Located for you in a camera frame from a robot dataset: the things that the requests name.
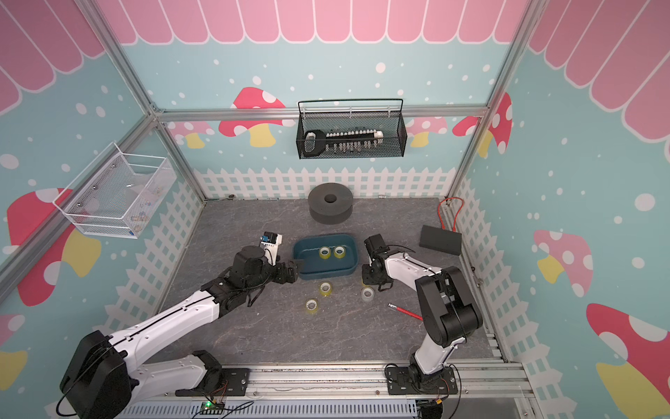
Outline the black flat box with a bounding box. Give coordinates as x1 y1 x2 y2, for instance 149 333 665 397
419 225 462 256

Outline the red cable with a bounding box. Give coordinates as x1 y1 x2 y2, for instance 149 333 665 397
437 196 465 231

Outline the black socket tool set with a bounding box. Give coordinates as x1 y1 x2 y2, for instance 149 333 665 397
302 129 384 157

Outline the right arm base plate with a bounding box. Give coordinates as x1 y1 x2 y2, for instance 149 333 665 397
384 363 458 397

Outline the red pen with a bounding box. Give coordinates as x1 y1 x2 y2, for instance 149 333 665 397
387 303 423 321

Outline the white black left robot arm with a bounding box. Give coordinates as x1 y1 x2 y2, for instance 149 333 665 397
59 245 302 418

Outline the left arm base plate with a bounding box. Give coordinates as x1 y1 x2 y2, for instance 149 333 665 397
175 368 251 398

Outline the green circuit board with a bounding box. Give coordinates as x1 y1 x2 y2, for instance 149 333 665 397
199 402 225 416

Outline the grey perforated filament spool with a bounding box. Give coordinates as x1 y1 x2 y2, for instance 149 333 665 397
308 183 353 225

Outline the black wire wall basket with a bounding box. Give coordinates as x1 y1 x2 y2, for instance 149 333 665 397
296 99 408 160

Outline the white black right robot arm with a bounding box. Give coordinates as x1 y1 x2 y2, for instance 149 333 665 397
362 234 483 393

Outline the teal plastic storage box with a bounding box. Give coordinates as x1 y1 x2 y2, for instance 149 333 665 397
293 234 359 280

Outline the white wire wall basket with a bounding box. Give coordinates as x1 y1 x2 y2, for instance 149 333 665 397
52 142 177 239

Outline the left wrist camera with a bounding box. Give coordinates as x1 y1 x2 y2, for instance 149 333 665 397
259 231 283 251

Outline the yellow tape roll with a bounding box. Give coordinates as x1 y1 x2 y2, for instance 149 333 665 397
333 246 345 258
305 299 319 314
319 282 333 297
319 246 332 259

